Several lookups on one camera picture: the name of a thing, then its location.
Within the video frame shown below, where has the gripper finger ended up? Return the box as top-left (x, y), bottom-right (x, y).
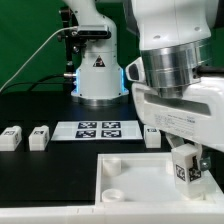
top-left (193, 143), bottom-right (212, 173)
top-left (165, 133), bottom-right (184, 156)

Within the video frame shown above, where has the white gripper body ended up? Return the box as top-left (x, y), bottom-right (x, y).
top-left (132, 77), bottom-right (224, 152)

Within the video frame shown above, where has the white square tabletop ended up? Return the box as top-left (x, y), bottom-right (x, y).
top-left (94, 152), bottom-right (221, 204)

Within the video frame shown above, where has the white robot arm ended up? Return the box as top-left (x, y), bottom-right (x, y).
top-left (64, 0), bottom-right (224, 152)

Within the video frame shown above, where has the white L-shaped obstacle wall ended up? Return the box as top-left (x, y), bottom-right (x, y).
top-left (0, 172), bottom-right (224, 224)

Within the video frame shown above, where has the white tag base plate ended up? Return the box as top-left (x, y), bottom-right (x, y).
top-left (51, 120), bottom-right (142, 141)

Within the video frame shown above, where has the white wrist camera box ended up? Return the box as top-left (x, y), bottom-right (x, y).
top-left (125, 57), bottom-right (146, 83)

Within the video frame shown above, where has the black cable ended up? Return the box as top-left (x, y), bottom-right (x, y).
top-left (0, 73), bottom-right (68, 96)

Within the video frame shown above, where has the grey cable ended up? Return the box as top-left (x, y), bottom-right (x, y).
top-left (0, 25), bottom-right (80, 94)

